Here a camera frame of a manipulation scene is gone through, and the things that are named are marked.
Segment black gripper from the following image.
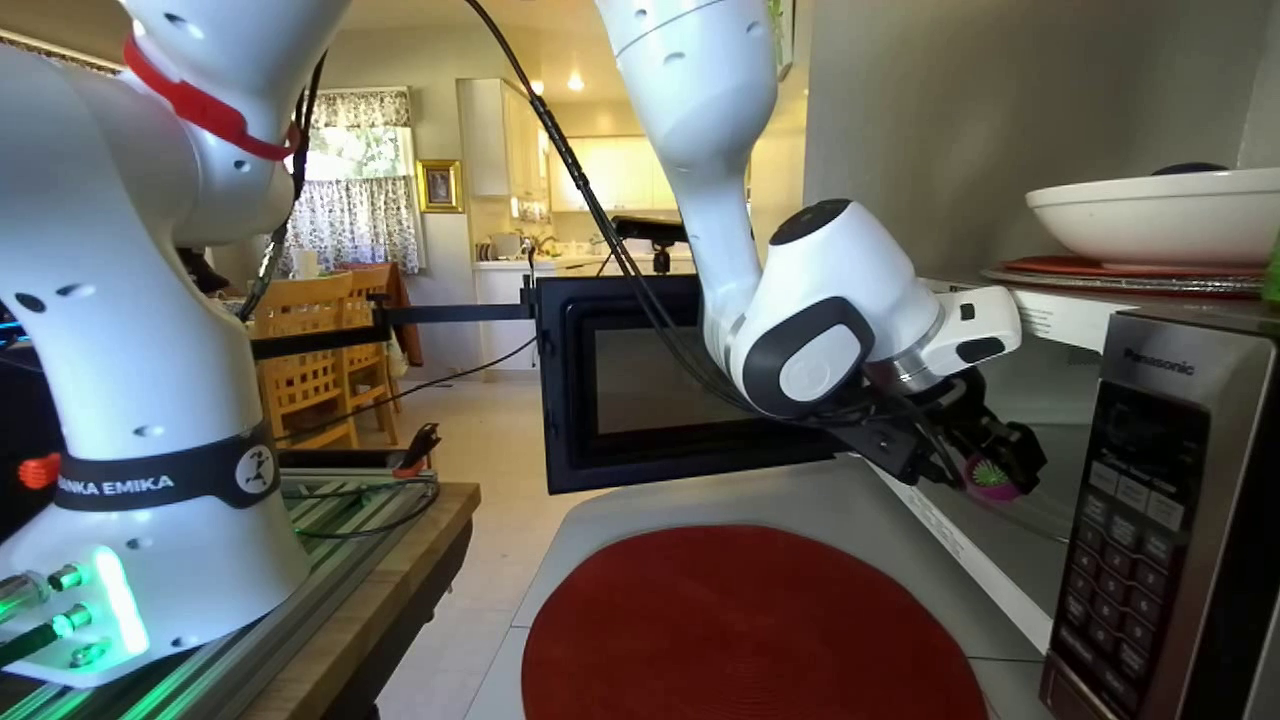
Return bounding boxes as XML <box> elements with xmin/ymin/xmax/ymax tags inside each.
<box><xmin>850</xmin><ymin>372</ymin><xmax>1052</xmax><ymax>501</ymax></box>

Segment stainless microwave oven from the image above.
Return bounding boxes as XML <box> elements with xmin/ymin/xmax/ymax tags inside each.
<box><xmin>850</xmin><ymin>273</ymin><xmax>1280</xmax><ymax>720</ymax></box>

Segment red placemat stack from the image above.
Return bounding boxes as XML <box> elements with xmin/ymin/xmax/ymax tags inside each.
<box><xmin>983</xmin><ymin>254</ymin><xmax>1277</xmax><ymax>301</ymax></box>

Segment white bowl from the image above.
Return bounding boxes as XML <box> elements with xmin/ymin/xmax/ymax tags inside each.
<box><xmin>1022</xmin><ymin>163</ymin><xmax>1280</xmax><ymax>268</ymax></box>

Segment red round woven placemat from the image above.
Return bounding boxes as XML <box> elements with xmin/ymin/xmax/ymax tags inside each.
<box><xmin>514</xmin><ymin>525</ymin><xmax>993</xmax><ymax>720</ymax></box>

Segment white kitchen appliance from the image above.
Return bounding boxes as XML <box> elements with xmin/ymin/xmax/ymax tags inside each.
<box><xmin>419</xmin><ymin>207</ymin><xmax>537</xmax><ymax>377</ymax></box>

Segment black red clamp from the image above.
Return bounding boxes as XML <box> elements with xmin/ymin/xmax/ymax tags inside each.
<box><xmin>391</xmin><ymin>420</ymin><xmax>448</xmax><ymax>479</ymax></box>

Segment tall cream cabinet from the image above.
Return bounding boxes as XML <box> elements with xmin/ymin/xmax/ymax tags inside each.
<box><xmin>454</xmin><ymin>77</ymin><xmax>548</xmax><ymax>206</ymax></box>

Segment patterned window curtains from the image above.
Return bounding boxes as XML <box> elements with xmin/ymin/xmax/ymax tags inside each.
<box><xmin>282</xmin><ymin>90</ymin><xmax>426</xmax><ymax>275</ymax></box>

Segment light wooden chair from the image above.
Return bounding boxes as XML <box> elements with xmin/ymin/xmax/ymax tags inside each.
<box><xmin>244</xmin><ymin>259</ymin><xmax>405</xmax><ymax>451</ymax></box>

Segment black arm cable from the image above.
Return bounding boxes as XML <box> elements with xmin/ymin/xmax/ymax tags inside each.
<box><xmin>458</xmin><ymin>0</ymin><xmax>751</xmax><ymax>405</ymax></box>

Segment thin black floor cable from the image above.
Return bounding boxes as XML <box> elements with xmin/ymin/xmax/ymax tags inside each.
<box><xmin>391</xmin><ymin>338</ymin><xmax>539</xmax><ymax>405</ymax></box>

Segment black table cable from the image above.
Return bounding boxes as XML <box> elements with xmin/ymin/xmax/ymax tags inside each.
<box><xmin>282</xmin><ymin>464</ymin><xmax>452</xmax><ymax>547</ymax></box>

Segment gold picture frame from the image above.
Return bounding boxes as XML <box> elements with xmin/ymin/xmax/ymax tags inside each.
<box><xmin>416</xmin><ymin>157</ymin><xmax>468</xmax><ymax>216</ymax></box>

